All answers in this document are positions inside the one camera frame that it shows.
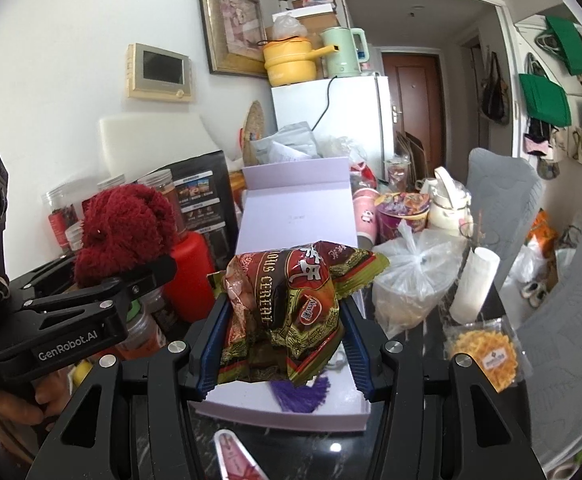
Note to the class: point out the instant noodle cup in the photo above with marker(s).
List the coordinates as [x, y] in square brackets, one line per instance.
[401, 210]

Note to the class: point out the clear jar with red contents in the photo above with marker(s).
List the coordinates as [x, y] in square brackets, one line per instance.
[63, 210]

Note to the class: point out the white paper roll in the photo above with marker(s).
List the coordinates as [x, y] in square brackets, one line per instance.
[473, 285]

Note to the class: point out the black printed package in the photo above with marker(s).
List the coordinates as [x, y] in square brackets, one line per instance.
[201, 195]

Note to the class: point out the brown gold snack packet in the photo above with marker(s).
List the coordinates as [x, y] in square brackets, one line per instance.
[296, 305]

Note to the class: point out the white teapot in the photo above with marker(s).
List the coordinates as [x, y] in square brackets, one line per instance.
[448, 205]

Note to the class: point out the person's left hand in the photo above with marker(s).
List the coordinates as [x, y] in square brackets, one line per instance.
[11, 405]

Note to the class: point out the green electric kettle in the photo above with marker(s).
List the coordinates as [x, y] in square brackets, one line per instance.
[341, 55]

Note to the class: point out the green tote bag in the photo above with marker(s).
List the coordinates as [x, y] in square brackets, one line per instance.
[568, 45]
[546, 100]

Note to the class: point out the white foam board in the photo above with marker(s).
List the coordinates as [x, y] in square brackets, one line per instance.
[156, 140]

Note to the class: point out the pink panda cup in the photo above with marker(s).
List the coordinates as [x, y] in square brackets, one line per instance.
[366, 215]

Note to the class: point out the pink packet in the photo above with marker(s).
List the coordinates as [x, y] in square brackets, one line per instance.
[236, 457]

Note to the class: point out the brown door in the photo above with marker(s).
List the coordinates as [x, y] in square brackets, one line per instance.
[413, 110]

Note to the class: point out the orange filled plastic jar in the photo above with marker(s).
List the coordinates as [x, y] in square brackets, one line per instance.
[141, 335]

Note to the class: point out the cardboard box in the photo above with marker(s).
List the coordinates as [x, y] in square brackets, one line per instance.
[323, 27]

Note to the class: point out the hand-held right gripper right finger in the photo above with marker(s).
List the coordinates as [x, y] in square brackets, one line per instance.
[360, 355]

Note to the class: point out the small clear plastic bag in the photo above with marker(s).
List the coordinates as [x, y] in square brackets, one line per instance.
[288, 27]

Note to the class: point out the white labelled jar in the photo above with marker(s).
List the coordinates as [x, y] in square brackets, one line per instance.
[166, 185]

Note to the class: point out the dark red fluffy plush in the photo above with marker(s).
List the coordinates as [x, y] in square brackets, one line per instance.
[121, 230]

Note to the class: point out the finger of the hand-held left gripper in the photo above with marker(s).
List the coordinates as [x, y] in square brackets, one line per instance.
[41, 275]
[146, 277]

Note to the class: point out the plastic bag with food container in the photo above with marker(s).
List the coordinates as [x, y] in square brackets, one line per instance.
[416, 280]

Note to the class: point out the purple sachet with tassel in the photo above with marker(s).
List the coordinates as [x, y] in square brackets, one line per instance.
[301, 392]

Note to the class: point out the wall intercom panel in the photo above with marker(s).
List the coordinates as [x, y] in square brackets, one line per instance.
[158, 70]

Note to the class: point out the yellow cooking pot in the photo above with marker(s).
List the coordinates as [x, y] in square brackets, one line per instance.
[291, 62]

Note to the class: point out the white flat box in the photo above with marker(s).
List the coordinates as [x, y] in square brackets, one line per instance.
[311, 11]

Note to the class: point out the short clear jar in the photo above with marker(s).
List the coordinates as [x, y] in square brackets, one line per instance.
[73, 237]

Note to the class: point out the crumpled clear plastic bag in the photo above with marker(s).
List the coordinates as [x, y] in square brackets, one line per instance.
[341, 147]

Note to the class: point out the white plastic bag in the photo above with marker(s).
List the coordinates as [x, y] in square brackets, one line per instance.
[523, 265]

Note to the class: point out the waffle cookie packet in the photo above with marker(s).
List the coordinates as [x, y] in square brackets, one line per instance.
[486, 355]

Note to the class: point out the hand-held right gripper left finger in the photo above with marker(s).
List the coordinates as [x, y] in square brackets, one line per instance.
[211, 345]

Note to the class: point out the folded cardboard sheets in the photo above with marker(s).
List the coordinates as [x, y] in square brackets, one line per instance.
[413, 155]

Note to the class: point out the glass jar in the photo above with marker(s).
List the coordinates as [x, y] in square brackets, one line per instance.
[397, 175]

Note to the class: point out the orange bag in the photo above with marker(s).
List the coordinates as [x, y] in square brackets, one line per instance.
[543, 232]

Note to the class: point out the woven straw fan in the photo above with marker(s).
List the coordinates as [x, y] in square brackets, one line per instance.
[253, 120]

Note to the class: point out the white mailer bags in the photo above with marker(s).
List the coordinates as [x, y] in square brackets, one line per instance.
[291, 142]

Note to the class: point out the dark hanging handbag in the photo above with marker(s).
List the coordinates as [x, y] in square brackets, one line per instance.
[493, 95]

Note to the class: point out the gold framed picture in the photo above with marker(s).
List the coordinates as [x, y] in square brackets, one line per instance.
[236, 20]

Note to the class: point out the lemon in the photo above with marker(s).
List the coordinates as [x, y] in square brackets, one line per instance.
[82, 372]

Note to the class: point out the lavender gift box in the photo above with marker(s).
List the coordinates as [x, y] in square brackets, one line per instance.
[296, 210]

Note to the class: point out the white fridge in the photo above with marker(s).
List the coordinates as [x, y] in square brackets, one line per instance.
[356, 120]

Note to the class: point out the red plastic bottle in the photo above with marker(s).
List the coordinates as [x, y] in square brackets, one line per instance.
[196, 280]

